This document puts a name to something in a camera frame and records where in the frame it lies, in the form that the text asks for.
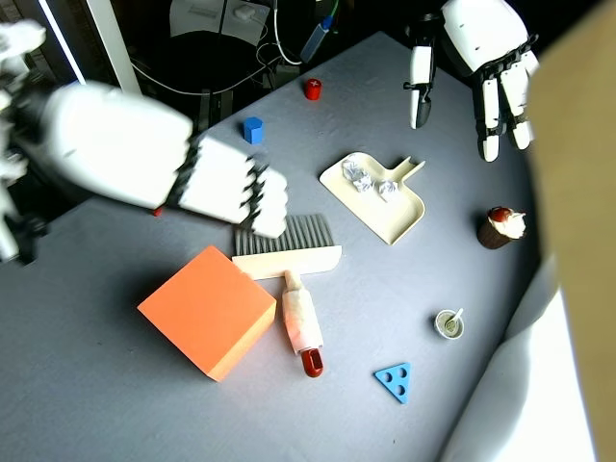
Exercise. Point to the large orange foam cube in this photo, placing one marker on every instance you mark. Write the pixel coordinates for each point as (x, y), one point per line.
(207, 308)

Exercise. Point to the white flat box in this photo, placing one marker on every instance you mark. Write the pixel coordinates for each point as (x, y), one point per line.
(197, 19)

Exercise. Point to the white frame post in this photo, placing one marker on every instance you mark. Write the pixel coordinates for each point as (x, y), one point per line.
(113, 48)

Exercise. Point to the grey table cloth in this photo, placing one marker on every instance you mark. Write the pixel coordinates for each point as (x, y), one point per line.
(120, 409)

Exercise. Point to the small red block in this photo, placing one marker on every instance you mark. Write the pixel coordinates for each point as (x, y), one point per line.
(158, 212)

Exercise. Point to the crumpled white paper ball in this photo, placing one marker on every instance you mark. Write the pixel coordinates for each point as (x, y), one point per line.
(387, 190)
(353, 168)
(363, 184)

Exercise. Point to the small bowl with spoon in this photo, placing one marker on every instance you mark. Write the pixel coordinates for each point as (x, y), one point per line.
(450, 328)

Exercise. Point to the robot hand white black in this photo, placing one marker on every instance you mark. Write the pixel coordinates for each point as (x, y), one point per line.
(125, 144)
(481, 33)

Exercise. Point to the cream plastic dustpan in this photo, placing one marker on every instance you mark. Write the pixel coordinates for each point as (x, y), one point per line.
(385, 212)

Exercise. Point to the blue grey plug device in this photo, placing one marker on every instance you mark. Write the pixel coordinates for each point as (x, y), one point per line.
(315, 41)

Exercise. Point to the blue hexagonal block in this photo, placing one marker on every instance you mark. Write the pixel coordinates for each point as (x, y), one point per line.
(253, 132)

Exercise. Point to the pale metal frame bar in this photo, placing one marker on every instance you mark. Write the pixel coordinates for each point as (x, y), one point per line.
(60, 41)

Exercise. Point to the red cylinder block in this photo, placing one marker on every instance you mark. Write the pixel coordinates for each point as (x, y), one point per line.
(313, 91)

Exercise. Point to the toy cupcake with strawberry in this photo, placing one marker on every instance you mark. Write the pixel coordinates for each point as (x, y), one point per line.
(495, 233)

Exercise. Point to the blue triangle block with holes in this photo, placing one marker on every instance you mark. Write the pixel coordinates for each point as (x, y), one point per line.
(395, 379)

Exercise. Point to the white backdrop sheet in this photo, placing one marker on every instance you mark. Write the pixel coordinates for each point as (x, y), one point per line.
(529, 385)

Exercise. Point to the brown cardboard panel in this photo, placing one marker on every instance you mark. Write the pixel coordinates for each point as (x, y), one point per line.
(587, 192)

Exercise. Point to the black round stool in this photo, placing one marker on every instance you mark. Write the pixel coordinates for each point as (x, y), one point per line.
(192, 58)

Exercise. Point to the white power adapter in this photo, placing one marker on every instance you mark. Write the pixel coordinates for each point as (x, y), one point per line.
(244, 12)

